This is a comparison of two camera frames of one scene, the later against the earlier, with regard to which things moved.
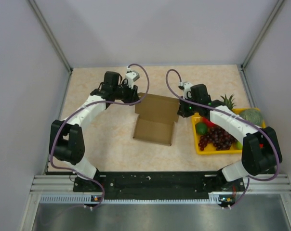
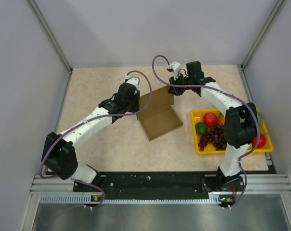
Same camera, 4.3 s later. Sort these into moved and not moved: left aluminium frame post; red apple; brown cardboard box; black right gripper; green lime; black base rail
Moved: brown cardboard box; black right gripper
Not moved: red apple; black base rail; green lime; left aluminium frame post
